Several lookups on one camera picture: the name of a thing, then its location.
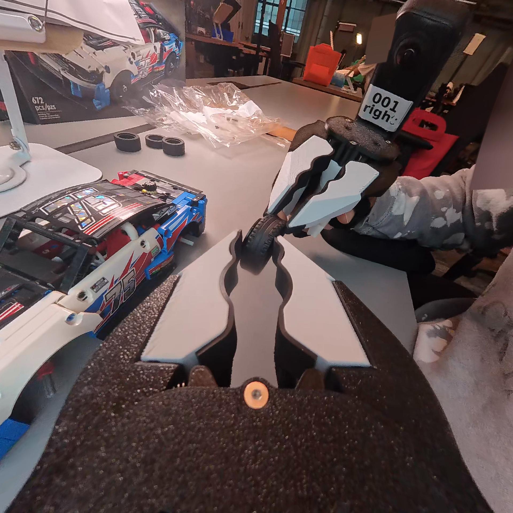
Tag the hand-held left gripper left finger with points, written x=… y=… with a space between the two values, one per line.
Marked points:
x=188 y=320

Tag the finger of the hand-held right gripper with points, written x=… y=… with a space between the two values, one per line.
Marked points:
x=340 y=188
x=300 y=164

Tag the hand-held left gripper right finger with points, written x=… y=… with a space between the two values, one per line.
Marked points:
x=320 y=320

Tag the black toy car tire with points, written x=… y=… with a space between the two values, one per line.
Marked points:
x=260 y=240

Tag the person's right forearm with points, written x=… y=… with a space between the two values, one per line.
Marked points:
x=433 y=208

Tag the person's right hand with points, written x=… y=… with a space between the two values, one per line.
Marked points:
x=344 y=218

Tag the orange plastic bin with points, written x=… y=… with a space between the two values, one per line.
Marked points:
x=320 y=66

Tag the red plastic carrier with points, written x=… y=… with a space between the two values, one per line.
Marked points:
x=433 y=148

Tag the clear plastic bags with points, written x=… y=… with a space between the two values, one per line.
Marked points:
x=208 y=112

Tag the toy brick race car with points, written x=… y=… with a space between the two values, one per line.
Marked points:
x=80 y=260

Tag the black toy wheel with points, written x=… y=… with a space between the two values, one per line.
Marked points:
x=173 y=147
x=154 y=141

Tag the window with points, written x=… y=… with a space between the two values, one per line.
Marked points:
x=280 y=16

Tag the person's grey patterned sweatshirt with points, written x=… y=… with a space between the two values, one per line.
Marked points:
x=473 y=380

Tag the black rimless toy tire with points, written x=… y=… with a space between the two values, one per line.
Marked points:
x=127 y=142

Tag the toy car box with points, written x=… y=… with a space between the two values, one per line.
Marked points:
x=120 y=72

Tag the white book stand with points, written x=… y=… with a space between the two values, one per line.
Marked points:
x=52 y=168

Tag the open instruction booklet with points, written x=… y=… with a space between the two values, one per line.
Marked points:
x=108 y=20

